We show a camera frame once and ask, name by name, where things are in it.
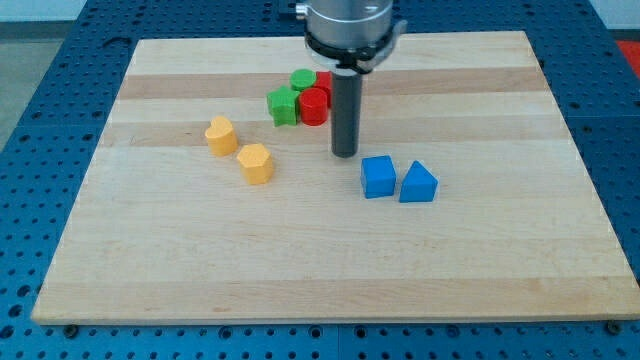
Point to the red block behind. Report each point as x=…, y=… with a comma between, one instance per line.
x=323, y=82

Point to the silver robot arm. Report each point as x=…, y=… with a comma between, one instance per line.
x=350, y=38

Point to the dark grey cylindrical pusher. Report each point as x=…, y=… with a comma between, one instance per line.
x=346, y=98

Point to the blue triangle block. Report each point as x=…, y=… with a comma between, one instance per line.
x=418, y=185

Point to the wooden board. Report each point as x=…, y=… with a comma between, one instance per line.
x=164, y=232

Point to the green star block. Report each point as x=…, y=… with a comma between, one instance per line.
x=282, y=106

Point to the green cylinder block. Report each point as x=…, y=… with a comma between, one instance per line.
x=302, y=79

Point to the blue cube block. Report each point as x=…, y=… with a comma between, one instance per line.
x=378, y=176

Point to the yellow hexagon block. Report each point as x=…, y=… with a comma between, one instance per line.
x=256, y=163

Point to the red cylinder block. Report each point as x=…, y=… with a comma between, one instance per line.
x=313, y=103

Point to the yellow heart block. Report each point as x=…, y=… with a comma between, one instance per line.
x=221, y=137

